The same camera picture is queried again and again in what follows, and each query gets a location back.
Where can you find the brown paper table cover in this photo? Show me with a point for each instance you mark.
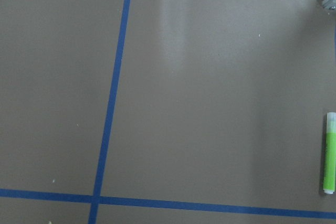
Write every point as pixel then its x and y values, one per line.
pixel 165 111

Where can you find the green highlighter pen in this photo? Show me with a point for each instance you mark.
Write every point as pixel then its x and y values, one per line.
pixel 329 163

